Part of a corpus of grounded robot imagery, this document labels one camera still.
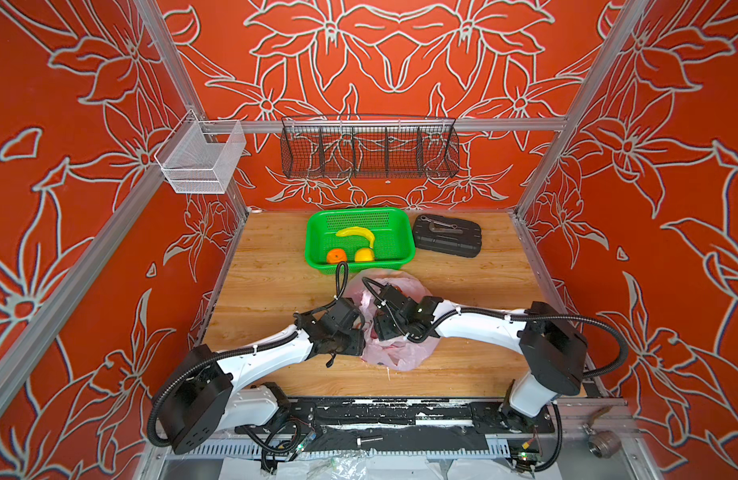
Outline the metal cylinder fitting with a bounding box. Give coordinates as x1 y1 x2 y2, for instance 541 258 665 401
588 430 622 459

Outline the yellow banana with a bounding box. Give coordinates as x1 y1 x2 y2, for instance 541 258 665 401
335 226 376 249

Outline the black tool case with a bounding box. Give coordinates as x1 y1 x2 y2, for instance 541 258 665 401
412 214 482 258

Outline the pink plastic bag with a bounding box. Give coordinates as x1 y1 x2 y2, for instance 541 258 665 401
345 268 440 372

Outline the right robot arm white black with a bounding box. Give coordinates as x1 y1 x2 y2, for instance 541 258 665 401
362 278 630 419

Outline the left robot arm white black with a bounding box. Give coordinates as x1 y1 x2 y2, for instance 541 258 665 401
146 261 366 454

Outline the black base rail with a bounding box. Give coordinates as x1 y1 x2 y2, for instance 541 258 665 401
234 397 561 460

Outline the green plastic basket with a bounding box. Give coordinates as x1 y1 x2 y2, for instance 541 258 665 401
304 207 416 274

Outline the clear plastic wall bin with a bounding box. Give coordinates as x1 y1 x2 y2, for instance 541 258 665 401
155 110 247 194

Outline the black wire basket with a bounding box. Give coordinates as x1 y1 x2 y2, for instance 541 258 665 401
280 114 461 180

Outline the yellow lemon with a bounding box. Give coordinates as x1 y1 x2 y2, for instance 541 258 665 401
354 247 375 263

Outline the orange fruit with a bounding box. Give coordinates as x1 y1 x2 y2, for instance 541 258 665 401
326 248 348 265

